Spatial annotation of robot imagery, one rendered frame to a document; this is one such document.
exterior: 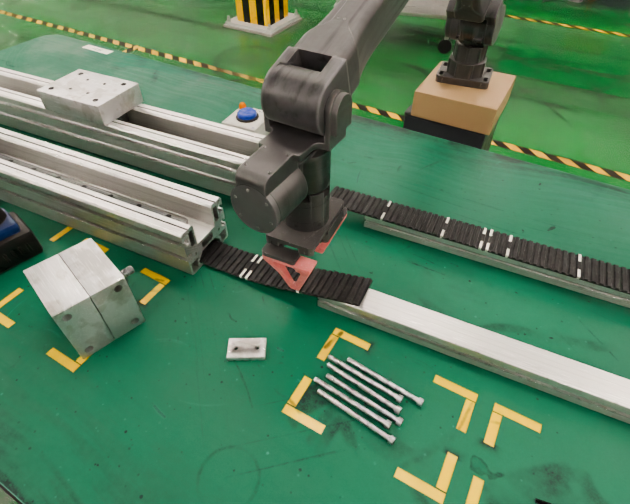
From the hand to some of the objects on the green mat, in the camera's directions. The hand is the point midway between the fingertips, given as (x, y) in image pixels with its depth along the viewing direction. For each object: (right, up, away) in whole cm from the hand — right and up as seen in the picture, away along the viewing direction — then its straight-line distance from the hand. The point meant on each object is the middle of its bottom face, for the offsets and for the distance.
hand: (307, 265), depth 61 cm
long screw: (+6, -17, -8) cm, 19 cm away
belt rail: (+46, -19, -11) cm, 51 cm away
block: (-29, -7, +1) cm, 30 cm away
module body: (-44, +26, +33) cm, 61 cm away
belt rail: (+54, -7, +1) cm, 54 cm away
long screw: (+7, -15, -7) cm, 18 cm away
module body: (-52, +14, +21) cm, 58 cm away
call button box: (-13, +25, +33) cm, 43 cm away
